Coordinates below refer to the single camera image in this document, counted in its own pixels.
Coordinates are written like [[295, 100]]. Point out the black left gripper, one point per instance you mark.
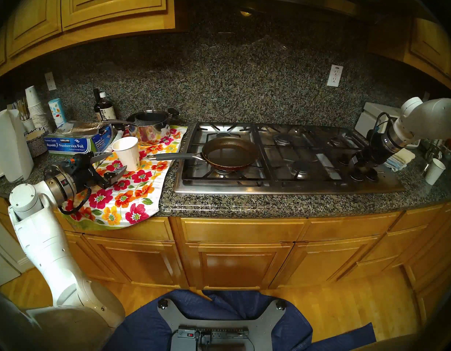
[[81, 173]]

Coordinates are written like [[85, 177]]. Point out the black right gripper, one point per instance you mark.
[[377, 149]]

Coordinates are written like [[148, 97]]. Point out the large black stove knob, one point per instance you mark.
[[373, 177], [356, 177]]

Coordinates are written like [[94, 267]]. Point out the white paper cup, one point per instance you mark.
[[126, 154], [434, 171]]

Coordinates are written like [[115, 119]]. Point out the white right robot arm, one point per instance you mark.
[[430, 116]]

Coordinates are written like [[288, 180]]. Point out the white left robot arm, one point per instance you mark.
[[50, 251]]

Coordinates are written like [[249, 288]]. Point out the small black stove knob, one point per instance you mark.
[[344, 159]]

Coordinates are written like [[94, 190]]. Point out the stainless steel pot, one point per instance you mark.
[[152, 129]]

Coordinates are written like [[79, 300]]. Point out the leaf patterned blue cup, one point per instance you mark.
[[57, 112]]

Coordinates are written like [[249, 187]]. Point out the black gas stove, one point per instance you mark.
[[284, 187]]

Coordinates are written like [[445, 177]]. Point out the white utensil holder cup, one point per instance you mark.
[[28, 124]]

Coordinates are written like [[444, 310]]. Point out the small black burner grate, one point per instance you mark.
[[351, 140]]

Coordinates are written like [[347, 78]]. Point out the floral kitchen towel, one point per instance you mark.
[[130, 196]]

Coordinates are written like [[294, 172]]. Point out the folded dishcloth stack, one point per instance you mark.
[[402, 158]]

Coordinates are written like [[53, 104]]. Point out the blue foil sheets box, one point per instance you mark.
[[72, 143]]

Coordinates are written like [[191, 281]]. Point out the white toaster oven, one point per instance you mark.
[[368, 118]]

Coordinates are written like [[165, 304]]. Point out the dark bottle white cap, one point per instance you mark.
[[108, 110]]

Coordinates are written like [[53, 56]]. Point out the dark patterned basket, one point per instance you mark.
[[36, 143]]

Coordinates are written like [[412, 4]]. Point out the large black burner grate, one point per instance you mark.
[[262, 156], [273, 149]]

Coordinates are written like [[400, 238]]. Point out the stack of paper cups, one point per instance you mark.
[[34, 105]]

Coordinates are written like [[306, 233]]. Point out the white paper towel roll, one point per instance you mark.
[[10, 149]]

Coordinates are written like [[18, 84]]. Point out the dark nonstick frying pan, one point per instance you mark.
[[229, 153]]

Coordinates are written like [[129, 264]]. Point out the wooden base cabinets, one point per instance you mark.
[[240, 251]]

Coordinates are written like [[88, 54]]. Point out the blue blanket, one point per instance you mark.
[[137, 332]]

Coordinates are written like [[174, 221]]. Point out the grey power strip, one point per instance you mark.
[[218, 333]]

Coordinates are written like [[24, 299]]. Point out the white wall power outlet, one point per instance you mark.
[[335, 75]]

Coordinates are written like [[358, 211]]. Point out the white wall switch plate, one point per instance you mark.
[[50, 81]]

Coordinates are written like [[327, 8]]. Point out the wooden wall cabinet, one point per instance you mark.
[[426, 46], [83, 14]]

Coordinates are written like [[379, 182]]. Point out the black base plate knob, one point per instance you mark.
[[162, 303], [281, 305]]

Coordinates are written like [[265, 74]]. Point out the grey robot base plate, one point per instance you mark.
[[167, 317]]

